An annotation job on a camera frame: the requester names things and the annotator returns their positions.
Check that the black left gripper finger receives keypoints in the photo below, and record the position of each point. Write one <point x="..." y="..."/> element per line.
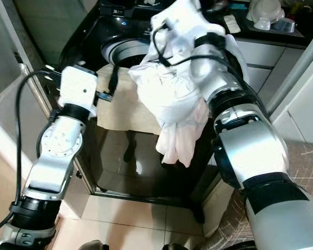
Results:
<point x="115" y="80"/>

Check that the white garment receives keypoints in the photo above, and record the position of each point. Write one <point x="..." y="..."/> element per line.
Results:
<point x="172" y="99"/>

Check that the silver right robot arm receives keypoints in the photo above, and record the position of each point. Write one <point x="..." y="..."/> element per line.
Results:
<point x="255" y="146"/>

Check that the black top-load washing machine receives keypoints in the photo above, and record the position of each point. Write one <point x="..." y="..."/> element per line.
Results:
<point x="125" y="166"/>

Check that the small white remote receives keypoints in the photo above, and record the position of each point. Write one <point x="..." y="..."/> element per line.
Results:
<point x="231" y="24"/>

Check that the white low cabinet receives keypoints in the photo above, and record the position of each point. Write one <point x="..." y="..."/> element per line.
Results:
<point x="209" y="200"/>

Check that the grey counter cabinet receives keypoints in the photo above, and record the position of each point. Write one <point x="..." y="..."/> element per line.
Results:
<point x="266" y="57"/>

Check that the stacked white bowls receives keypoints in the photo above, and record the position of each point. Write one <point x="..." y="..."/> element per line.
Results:
<point x="263" y="13"/>

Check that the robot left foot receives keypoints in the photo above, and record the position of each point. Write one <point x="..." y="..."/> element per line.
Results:
<point x="93" y="246"/>

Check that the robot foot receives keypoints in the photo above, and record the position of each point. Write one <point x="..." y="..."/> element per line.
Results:
<point x="93" y="246"/>
<point x="173" y="247"/>

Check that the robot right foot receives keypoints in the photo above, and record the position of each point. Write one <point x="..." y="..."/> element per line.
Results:
<point x="173" y="247"/>

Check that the clear plastic container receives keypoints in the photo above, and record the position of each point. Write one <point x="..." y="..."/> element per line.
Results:
<point x="285" y="25"/>

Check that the white door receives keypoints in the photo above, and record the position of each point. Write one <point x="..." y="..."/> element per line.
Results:
<point x="302" y="104"/>

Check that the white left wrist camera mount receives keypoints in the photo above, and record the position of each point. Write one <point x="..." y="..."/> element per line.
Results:
<point x="81" y="88"/>

